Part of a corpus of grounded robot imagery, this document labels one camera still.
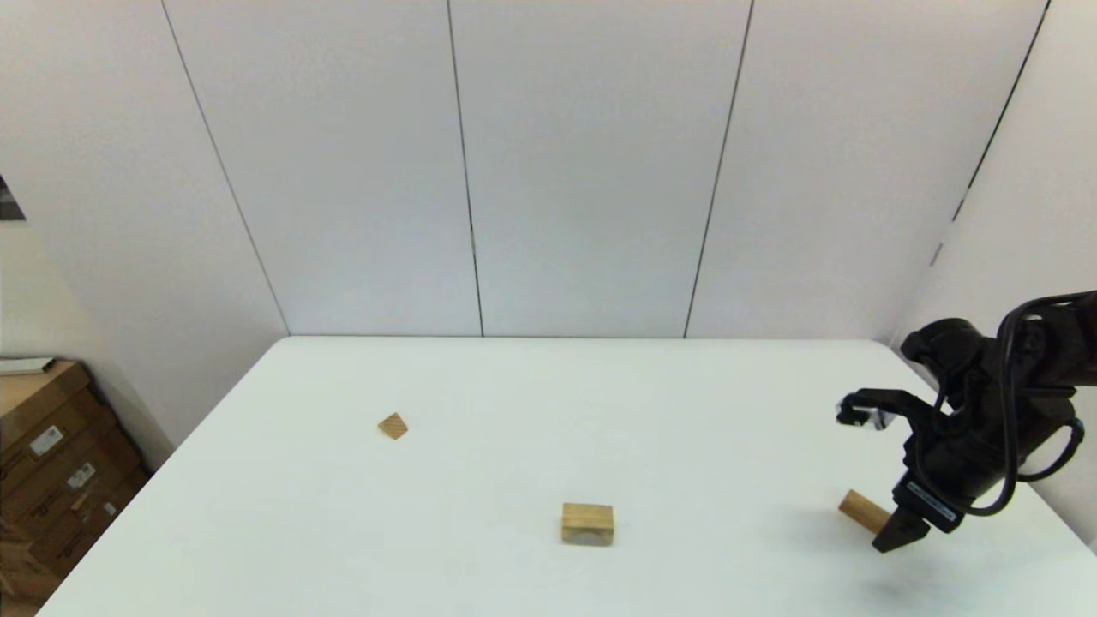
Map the rectangular wooden building block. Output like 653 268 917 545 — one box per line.
838 489 895 536

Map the arched wooden building block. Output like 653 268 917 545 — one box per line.
561 503 615 547

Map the cardboard box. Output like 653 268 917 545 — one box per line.
0 514 66 617
0 362 117 472
0 420 155 584

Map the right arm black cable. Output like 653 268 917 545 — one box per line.
908 293 1097 518

